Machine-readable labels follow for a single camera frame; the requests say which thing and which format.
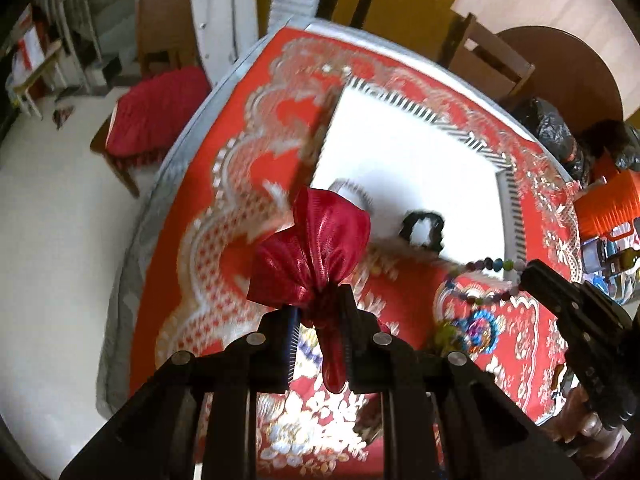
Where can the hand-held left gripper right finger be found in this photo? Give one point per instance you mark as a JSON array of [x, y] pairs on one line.
[[365, 355]]

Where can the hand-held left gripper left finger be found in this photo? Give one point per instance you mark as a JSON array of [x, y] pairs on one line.
[[280, 355]]

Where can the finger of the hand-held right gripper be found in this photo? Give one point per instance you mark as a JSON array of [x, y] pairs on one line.
[[550, 285]]

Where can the red satin hair bow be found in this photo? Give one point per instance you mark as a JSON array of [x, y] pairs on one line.
[[310, 255]]

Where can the white tray with striped rim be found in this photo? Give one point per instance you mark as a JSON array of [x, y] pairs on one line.
[[410, 160]]

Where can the person's right hand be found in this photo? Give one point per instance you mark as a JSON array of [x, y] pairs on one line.
[[580, 425]]

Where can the pile of assorted small containers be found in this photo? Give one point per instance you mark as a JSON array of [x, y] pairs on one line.
[[612, 265]]

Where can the orange plastic basket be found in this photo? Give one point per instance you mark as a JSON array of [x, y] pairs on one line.
[[605, 210]]

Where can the black plastic bag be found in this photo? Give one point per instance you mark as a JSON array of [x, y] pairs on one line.
[[550, 125], [615, 140]]

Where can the round brown table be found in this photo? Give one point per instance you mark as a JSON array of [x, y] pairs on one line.
[[565, 70]]

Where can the red seat cushion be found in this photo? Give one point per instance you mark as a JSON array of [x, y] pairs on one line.
[[155, 110]]

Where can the pink slipper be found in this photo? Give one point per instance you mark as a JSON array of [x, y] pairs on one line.
[[62, 116]]

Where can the white board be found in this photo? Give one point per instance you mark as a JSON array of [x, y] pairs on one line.
[[225, 20]]

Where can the wooden chair with cushion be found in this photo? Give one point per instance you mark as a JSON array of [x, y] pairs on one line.
[[165, 30]]

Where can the staircase with metal railing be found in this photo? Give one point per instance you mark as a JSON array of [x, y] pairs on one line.
[[110, 20]]

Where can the red and white box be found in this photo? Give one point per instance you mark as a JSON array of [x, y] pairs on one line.
[[30, 52]]

